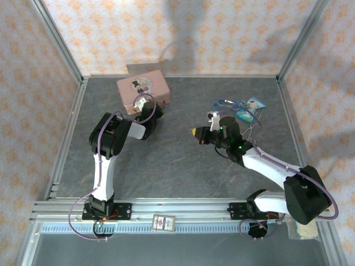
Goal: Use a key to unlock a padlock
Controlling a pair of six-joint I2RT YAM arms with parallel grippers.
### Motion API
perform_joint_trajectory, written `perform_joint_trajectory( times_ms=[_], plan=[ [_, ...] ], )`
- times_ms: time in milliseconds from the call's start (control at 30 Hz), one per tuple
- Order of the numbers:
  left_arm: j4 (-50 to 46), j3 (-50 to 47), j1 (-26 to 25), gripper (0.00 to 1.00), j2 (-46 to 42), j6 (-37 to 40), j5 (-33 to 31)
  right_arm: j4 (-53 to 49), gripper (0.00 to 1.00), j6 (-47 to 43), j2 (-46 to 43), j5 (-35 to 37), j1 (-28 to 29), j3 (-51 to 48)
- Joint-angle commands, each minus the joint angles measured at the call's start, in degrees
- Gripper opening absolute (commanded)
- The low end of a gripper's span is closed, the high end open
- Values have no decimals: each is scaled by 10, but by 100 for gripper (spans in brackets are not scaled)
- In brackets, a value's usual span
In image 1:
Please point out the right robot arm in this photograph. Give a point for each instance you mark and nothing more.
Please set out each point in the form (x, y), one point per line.
(266, 163)

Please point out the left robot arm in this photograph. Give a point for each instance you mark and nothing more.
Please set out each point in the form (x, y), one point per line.
(104, 171)

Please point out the blue snack packet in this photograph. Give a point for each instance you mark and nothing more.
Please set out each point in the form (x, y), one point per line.
(244, 114)

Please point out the pink tin box with hasp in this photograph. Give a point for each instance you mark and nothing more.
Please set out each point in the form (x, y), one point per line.
(144, 86)

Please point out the light blue cartoon packet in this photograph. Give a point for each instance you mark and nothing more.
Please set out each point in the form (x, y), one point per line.
(255, 104)

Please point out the small printed card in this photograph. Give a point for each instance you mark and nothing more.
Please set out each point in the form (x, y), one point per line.
(163, 223)

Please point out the clear plastic bag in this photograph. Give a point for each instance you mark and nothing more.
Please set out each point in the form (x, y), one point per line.
(303, 231)

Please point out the aluminium profile frame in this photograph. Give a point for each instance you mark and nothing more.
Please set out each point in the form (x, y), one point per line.
(180, 206)

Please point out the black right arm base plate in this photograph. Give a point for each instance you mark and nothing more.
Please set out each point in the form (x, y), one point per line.
(235, 210)

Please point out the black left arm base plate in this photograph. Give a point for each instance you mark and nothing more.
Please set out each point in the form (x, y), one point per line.
(123, 210)

